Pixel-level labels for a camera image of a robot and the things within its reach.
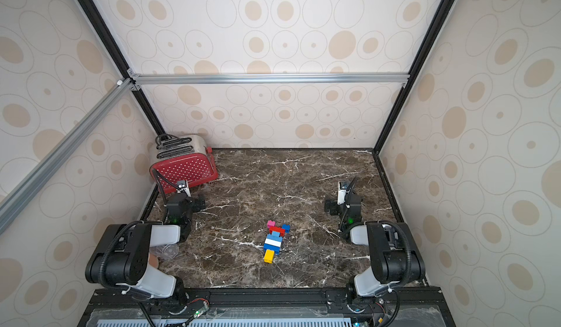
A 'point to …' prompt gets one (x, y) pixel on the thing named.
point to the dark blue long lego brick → (277, 249)
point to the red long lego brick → (277, 229)
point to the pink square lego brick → (271, 223)
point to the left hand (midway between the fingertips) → (194, 190)
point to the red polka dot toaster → (183, 158)
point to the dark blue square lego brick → (286, 228)
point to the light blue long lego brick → (275, 236)
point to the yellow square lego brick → (269, 256)
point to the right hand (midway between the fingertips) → (347, 195)
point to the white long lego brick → (272, 242)
